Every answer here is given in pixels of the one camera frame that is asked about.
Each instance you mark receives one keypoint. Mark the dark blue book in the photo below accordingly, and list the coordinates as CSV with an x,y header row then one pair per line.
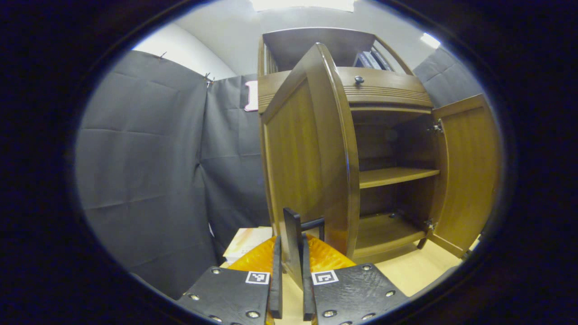
x,y
360,61
384,59

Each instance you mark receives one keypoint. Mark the black backdrop cloth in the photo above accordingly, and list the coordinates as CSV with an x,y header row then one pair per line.
x,y
144,171

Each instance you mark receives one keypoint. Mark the small ceiling light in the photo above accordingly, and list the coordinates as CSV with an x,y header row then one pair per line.
x,y
430,40

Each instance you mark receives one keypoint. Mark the black round drawer knob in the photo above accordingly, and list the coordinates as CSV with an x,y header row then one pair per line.
x,y
359,80

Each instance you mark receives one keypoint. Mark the large rectangular ceiling light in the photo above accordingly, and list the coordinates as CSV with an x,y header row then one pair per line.
x,y
302,4

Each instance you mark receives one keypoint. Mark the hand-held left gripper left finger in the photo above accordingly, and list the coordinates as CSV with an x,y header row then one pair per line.
x,y
235,293

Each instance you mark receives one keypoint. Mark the wooden double-door shoe cabinet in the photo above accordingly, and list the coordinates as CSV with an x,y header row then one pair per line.
x,y
388,90

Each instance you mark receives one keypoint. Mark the wooden shoe cabinet door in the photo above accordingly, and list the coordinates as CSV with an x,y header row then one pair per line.
x,y
298,149
467,171

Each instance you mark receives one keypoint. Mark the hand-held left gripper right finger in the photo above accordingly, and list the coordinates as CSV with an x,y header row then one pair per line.
x,y
347,293

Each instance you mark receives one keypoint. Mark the wooden cabinet inner shelf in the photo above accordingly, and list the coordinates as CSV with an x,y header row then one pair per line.
x,y
393,176

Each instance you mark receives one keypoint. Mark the grey book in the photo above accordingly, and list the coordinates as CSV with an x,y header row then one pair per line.
x,y
371,60

